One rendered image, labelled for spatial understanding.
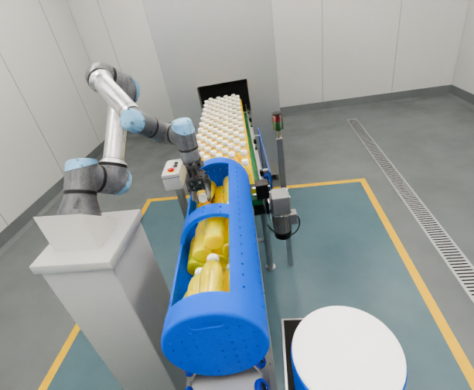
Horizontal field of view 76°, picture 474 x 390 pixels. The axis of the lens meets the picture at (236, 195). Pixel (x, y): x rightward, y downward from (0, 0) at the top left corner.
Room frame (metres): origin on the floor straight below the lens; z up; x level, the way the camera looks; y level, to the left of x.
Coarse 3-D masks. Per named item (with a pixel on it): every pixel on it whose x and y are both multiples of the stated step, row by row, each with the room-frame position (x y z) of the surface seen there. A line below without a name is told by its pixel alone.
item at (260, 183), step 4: (256, 180) 1.45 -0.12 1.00; (260, 180) 1.44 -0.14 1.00; (264, 180) 1.43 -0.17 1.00; (268, 180) 1.43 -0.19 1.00; (256, 184) 1.41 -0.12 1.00; (260, 184) 1.40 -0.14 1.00; (264, 184) 1.39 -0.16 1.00; (268, 184) 1.41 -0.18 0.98; (252, 188) 1.41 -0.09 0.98; (256, 188) 1.39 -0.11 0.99; (260, 188) 1.38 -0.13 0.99; (264, 188) 1.38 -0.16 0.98; (268, 188) 1.39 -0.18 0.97; (256, 192) 1.39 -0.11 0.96; (260, 192) 1.39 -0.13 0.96; (264, 192) 1.38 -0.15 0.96; (268, 192) 1.38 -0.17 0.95; (260, 196) 1.39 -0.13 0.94; (264, 196) 1.38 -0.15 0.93; (268, 196) 1.38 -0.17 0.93
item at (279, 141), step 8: (280, 144) 1.73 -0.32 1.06; (280, 152) 1.73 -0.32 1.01; (280, 160) 1.73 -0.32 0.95; (280, 168) 1.73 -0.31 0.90; (280, 176) 1.73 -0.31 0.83; (280, 184) 1.75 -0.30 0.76; (288, 240) 1.73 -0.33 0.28; (288, 248) 1.73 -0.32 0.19; (288, 256) 1.73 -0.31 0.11; (288, 264) 1.73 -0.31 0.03
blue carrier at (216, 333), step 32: (224, 160) 1.29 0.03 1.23; (192, 224) 0.88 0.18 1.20; (256, 256) 0.72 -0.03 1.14; (256, 288) 0.58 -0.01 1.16; (192, 320) 0.47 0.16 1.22; (224, 320) 0.46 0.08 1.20; (256, 320) 0.47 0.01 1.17; (192, 352) 0.47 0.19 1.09; (224, 352) 0.47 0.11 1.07; (256, 352) 0.46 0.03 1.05
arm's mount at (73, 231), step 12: (48, 216) 0.93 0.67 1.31; (60, 216) 0.92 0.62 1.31; (72, 216) 0.91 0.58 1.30; (84, 216) 0.91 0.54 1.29; (96, 216) 0.96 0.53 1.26; (48, 228) 0.94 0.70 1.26; (60, 228) 0.93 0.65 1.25; (72, 228) 0.92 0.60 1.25; (84, 228) 0.91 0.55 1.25; (96, 228) 0.94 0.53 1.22; (108, 228) 0.99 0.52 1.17; (48, 240) 0.95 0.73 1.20; (60, 240) 0.93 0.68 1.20; (72, 240) 0.92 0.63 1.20; (84, 240) 0.91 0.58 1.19; (96, 240) 0.91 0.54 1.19
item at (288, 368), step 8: (288, 320) 1.15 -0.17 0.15; (296, 320) 1.14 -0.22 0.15; (288, 328) 1.10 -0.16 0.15; (296, 328) 1.09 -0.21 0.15; (288, 336) 1.05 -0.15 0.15; (288, 344) 1.00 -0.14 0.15; (288, 352) 0.96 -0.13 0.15; (288, 360) 0.91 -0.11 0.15; (288, 368) 0.87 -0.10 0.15; (288, 376) 0.83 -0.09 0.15; (288, 384) 0.79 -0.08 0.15
